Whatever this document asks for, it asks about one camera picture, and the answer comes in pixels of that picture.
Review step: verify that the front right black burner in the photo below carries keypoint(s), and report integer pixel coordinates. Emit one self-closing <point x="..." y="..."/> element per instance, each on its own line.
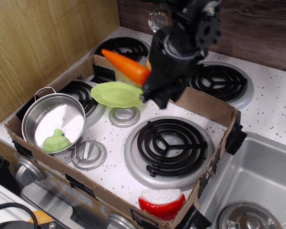
<point x="168" y="153"/>

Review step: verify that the light green plate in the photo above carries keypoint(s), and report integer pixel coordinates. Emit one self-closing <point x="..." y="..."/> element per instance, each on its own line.
<point x="117" y="94"/>

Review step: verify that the back left black burner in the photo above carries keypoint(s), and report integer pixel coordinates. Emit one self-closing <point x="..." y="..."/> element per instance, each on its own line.
<point x="132" y="48"/>

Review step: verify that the silver sink basin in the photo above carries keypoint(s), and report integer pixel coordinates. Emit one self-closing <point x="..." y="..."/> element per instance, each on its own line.
<point x="256" y="173"/>

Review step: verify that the silver stove knob front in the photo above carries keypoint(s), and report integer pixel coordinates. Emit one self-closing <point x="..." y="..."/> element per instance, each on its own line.
<point x="89" y="155"/>

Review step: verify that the silver perforated metal utensil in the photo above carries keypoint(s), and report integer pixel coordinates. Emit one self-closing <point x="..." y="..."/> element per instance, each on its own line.
<point x="158" y="18"/>

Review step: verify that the silver metal pot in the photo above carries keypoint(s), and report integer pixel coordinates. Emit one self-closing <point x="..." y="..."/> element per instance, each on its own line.
<point x="54" y="115"/>

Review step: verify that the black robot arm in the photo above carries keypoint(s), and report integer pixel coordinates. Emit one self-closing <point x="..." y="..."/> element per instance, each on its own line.
<point x="177" y="49"/>

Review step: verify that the silver stove knob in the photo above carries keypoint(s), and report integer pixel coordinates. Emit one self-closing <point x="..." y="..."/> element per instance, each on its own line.
<point x="124" y="117"/>
<point x="89" y="155"/>

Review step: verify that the red bowl with rice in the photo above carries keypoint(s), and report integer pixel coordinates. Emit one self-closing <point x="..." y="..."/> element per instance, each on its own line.
<point x="163" y="203"/>

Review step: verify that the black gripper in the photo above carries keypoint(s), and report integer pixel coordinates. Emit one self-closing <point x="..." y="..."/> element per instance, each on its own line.
<point x="170" y="70"/>

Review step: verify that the green toy vegetable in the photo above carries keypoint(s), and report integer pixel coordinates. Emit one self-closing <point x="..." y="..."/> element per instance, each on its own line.
<point x="56" y="143"/>

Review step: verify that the silver oven knob left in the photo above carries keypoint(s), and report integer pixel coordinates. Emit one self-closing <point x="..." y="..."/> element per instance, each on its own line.
<point x="28" y="173"/>

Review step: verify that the silver sink drain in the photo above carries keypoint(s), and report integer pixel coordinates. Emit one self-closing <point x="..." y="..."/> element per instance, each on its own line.
<point x="246" y="215"/>

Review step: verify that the silver stove knob middle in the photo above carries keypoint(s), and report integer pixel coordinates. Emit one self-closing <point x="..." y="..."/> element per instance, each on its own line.
<point x="124" y="117"/>

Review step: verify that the cardboard fence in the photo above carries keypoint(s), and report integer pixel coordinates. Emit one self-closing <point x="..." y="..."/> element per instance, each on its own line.
<point x="110" y="187"/>

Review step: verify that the front left black burner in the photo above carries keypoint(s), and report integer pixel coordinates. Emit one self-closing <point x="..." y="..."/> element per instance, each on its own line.
<point x="81" y="91"/>

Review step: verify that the back right black burner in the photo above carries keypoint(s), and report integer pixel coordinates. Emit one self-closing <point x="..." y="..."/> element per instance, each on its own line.
<point x="225" y="82"/>

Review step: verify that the silver oven knob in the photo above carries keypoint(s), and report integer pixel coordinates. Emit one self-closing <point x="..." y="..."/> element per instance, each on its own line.
<point x="116" y="221"/>
<point x="28" y="173"/>

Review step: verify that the yellow toy corn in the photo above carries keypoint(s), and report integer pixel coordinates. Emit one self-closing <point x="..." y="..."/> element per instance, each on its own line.
<point x="148" y="65"/>

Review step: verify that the silver oven knob bottom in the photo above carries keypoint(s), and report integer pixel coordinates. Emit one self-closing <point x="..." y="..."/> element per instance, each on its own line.
<point x="116" y="221"/>

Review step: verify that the black burner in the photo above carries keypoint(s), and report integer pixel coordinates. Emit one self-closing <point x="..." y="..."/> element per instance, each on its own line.
<point x="132" y="48"/>
<point x="81" y="91"/>
<point x="168" y="153"/>
<point x="225" y="82"/>

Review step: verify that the orange toy carrot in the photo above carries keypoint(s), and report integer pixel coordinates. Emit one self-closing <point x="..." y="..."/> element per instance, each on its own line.
<point x="133" y="70"/>

